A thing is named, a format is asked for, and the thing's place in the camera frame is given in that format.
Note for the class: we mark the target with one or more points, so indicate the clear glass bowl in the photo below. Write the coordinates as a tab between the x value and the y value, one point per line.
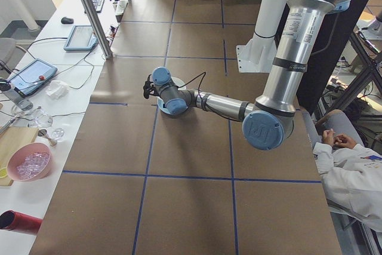
41	119

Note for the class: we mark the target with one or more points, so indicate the wooden cutting board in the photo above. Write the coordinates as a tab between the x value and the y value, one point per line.
16	140

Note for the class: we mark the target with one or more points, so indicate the white wall pipe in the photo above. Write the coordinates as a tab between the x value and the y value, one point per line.
28	13

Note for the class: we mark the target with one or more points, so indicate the black computer mouse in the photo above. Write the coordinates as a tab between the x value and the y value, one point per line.
67	20

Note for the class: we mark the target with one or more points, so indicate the pink bowl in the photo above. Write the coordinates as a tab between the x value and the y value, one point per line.
30	162

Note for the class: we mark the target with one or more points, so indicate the red cylinder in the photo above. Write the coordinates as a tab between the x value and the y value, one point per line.
21	222

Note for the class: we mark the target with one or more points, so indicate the black frame cover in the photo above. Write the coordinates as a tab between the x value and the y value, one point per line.
325	58

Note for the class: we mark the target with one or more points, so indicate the crumpled white tissue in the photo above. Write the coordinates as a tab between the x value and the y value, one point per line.
56	89

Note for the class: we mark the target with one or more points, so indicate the person in white coat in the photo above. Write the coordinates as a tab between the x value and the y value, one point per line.
355	183

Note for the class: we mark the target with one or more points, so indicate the blue teach pendant tablet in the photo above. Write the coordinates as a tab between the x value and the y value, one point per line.
80	37
31	76

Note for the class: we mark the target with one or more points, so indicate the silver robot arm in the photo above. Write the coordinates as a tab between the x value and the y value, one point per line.
286	73

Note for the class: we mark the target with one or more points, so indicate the yellow lemon piece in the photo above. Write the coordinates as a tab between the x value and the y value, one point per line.
2	173

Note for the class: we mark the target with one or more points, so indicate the orange black terminal connector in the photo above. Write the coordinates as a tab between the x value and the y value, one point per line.
112	29

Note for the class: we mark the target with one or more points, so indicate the bystander bare hand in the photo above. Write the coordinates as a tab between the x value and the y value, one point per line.
344	142
327	137

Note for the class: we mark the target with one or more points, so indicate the metal jigger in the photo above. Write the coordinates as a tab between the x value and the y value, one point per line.
47	137

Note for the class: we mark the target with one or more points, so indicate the aluminium profile post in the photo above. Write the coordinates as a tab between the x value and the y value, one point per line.
91	7

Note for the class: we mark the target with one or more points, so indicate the small clear glass dish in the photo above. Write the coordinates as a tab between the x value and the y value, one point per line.
58	133

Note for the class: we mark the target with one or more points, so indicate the white side table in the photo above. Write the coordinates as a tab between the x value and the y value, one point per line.
74	99

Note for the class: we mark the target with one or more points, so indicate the light blue round plate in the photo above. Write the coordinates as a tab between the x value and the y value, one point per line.
163	106

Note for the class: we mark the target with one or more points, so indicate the grey office chair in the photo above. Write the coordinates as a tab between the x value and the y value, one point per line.
7	52

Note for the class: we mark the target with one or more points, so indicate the white pedestal column with base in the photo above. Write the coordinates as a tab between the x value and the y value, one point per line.
268	13

